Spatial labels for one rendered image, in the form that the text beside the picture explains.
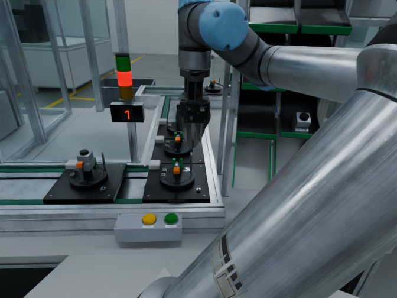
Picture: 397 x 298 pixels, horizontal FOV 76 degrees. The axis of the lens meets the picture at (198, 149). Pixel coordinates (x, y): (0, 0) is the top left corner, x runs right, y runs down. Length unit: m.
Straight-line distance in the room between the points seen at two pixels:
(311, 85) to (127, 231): 0.66
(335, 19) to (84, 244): 1.05
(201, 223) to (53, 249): 0.49
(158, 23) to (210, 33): 11.13
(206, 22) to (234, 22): 0.05
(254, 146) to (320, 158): 0.82
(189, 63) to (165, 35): 10.98
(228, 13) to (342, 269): 0.39
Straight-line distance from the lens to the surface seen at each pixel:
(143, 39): 11.77
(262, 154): 0.98
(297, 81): 0.45
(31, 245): 1.05
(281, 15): 0.88
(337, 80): 0.40
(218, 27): 0.46
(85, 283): 0.88
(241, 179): 0.95
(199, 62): 0.58
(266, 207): 0.19
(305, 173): 0.18
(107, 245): 0.95
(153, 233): 0.84
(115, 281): 0.86
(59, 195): 1.03
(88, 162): 1.00
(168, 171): 1.02
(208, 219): 0.90
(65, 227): 1.00
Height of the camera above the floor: 1.55
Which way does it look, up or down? 28 degrees down
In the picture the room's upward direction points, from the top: 2 degrees clockwise
